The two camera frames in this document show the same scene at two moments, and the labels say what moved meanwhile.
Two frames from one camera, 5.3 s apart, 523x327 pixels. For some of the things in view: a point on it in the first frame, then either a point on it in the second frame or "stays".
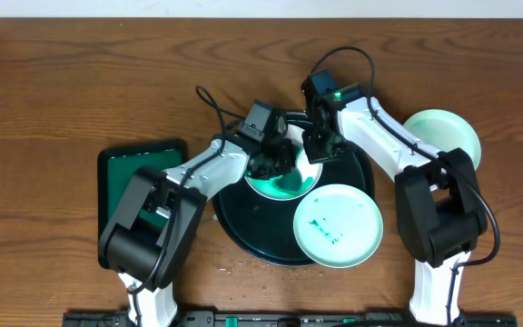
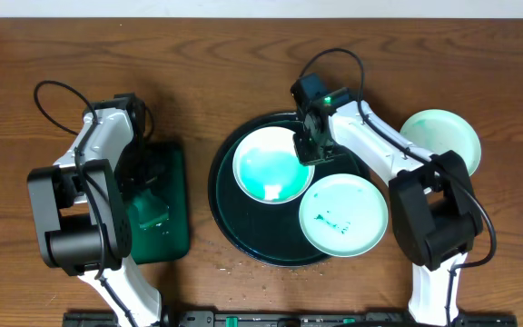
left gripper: [270, 163] to [151, 183]
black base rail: [290, 319] stays
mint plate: [445, 130] stays
